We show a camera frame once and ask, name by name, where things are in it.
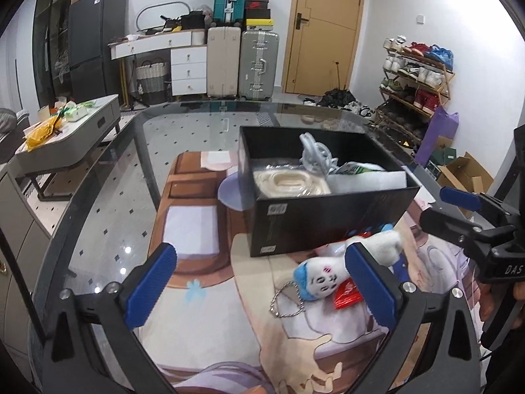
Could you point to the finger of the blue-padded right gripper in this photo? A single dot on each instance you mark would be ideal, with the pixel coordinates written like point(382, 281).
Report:
point(459, 232)
point(461, 197)

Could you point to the beige suitcase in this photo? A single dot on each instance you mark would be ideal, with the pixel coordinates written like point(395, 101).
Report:
point(223, 61)

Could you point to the stack of shoe boxes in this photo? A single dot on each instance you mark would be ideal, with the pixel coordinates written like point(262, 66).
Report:
point(258, 15)

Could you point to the black cardboard box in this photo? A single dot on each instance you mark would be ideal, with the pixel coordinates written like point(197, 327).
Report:
point(294, 224)

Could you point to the green white snack packet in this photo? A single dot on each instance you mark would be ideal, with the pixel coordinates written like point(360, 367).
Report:
point(353, 168)

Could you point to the grey sofa with clothes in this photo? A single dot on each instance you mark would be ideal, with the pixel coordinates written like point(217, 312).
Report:
point(12, 129)

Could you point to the grey side cabinet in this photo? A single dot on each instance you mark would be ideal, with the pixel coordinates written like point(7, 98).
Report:
point(27, 240)

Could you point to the grey coffee table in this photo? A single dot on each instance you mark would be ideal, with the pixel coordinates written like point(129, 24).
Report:
point(72, 146)

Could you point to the black umbrella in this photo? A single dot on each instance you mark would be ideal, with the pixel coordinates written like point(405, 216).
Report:
point(336, 98)

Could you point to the wooden door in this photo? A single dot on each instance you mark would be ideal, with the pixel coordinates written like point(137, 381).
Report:
point(321, 45)

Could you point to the oval mirror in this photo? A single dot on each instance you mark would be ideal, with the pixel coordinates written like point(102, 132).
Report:
point(154, 17)

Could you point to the red white snack packet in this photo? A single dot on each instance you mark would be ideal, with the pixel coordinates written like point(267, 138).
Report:
point(346, 295)

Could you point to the silver suitcase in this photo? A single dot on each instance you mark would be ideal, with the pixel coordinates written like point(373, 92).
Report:
point(258, 63)

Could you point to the woven laundry basket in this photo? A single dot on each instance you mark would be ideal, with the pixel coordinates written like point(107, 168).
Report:
point(151, 81)

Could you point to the person's right hand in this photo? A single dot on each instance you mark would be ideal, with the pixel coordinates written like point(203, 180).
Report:
point(487, 301)

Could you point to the white plush toy blue hat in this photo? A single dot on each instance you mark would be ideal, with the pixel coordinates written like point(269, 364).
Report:
point(318, 277)

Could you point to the black refrigerator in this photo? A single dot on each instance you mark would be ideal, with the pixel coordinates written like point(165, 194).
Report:
point(93, 26)

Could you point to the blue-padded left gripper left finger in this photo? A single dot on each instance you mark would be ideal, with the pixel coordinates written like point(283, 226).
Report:
point(122, 307)

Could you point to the wooden shoe rack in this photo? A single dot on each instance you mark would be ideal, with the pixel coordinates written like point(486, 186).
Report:
point(416, 83)

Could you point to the open cardboard box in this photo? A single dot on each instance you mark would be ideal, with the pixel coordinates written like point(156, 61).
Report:
point(465, 173)

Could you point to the dark glass display cabinet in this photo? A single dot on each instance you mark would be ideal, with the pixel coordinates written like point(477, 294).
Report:
point(50, 43)

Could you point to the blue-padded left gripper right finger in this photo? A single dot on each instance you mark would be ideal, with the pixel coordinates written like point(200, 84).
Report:
point(402, 310)

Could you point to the white foam block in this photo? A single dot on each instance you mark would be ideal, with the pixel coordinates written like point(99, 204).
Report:
point(366, 182)

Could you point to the white desk with drawers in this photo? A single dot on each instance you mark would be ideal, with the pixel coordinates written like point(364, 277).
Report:
point(185, 55)

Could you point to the purple bag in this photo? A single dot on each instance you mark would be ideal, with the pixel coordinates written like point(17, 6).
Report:
point(442, 124)

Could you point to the yellow plastic bag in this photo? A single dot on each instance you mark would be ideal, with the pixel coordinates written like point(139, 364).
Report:
point(44, 131)

